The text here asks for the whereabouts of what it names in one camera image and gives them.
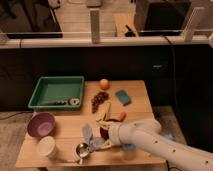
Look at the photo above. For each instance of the red bowl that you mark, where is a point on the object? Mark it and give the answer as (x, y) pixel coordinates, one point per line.
(104, 133)

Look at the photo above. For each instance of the teal sponge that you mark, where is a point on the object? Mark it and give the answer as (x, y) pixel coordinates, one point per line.
(123, 97)

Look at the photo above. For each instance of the white cup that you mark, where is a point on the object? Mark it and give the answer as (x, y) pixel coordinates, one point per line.
(47, 147)

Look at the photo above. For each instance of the black monitor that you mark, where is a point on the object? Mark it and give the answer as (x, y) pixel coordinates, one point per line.
(161, 17)

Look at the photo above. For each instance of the white angled post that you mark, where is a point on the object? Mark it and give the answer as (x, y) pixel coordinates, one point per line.
(192, 23)

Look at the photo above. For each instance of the dark tool in tray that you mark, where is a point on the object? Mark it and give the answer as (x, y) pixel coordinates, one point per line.
(56, 103)

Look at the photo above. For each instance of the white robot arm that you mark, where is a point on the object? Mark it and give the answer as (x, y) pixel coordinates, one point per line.
(144, 134)

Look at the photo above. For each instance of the blue cup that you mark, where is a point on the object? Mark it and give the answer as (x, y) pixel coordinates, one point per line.
(128, 147)

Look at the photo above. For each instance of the white vertical post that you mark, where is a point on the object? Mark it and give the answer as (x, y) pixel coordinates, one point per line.
(95, 25)

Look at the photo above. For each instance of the purple bowl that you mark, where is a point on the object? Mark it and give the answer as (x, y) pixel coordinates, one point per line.
(41, 125)

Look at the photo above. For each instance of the orange fruit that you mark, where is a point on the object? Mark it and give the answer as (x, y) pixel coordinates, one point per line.
(104, 84)

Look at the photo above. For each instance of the orange carrot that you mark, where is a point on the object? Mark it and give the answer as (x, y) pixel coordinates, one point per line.
(122, 116)

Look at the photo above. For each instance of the metal measuring scoop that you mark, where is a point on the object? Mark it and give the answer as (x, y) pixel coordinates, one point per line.
(82, 152)

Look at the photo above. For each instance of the tape roll in tray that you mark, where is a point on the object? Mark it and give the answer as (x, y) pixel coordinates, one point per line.
(74, 101)

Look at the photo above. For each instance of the yellow banana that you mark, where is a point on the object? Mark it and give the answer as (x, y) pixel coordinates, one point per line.
(104, 113)

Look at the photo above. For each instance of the green plastic tray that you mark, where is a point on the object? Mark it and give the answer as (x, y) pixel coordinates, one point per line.
(57, 88)

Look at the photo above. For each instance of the blue object on floor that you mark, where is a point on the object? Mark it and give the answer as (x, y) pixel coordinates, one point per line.
(169, 137)

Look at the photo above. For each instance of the blue grey cloth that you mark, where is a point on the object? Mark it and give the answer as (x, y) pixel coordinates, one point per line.
(94, 143)

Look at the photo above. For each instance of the bunch of dark grapes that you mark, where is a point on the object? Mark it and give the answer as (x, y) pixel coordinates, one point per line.
(98, 99)

